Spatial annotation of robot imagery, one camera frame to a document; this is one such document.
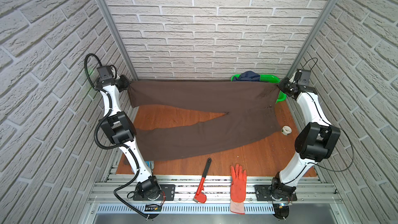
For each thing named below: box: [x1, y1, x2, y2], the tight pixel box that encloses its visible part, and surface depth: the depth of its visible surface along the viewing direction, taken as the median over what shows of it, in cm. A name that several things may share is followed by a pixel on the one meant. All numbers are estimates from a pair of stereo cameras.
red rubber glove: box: [230, 163, 247, 215], surface depth 76 cm
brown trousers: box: [127, 79, 282, 162], surface depth 97 cm
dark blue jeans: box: [233, 70, 261, 82], surface depth 112 cm
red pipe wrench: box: [192, 157, 212, 204], surface depth 76 cm
